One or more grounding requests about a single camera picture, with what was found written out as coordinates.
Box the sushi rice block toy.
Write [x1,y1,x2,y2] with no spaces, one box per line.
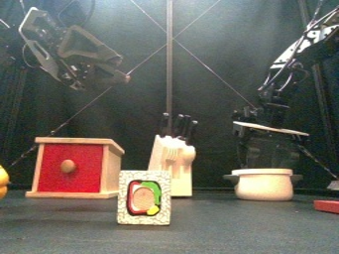
[115,170,174,226]

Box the white toy pot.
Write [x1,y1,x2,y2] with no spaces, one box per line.
[223,168,305,202]

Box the red flat block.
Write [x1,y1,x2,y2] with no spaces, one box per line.
[313,198,339,214]

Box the white wooden knife block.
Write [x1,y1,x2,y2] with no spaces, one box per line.
[147,133,198,197]

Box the wooden box with red drawer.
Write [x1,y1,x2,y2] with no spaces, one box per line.
[25,136,126,199]

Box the yellow toy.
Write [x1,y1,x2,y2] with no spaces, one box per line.
[0,164,11,200]

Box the diagonal brace wire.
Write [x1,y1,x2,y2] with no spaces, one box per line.
[7,0,223,169]
[129,0,258,109]

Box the vertical metal frame pole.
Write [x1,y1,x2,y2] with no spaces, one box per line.
[166,0,174,117]

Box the black knife handle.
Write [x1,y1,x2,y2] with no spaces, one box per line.
[161,112,173,137]
[187,120,201,146]
[173,113,186,138]

